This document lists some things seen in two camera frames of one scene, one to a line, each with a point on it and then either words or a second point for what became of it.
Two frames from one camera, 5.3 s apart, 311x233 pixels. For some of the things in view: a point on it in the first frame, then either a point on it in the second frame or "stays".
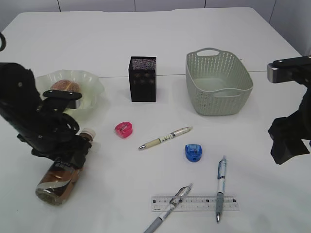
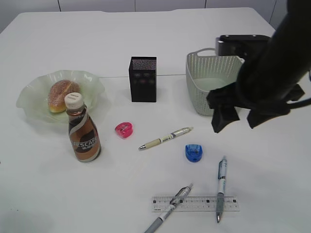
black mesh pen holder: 143,78 stays
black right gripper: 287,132 → 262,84
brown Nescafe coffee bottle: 61,177 → 84,133
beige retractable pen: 176,133 stays
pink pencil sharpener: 124,129 stays
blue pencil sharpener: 193,152 stays
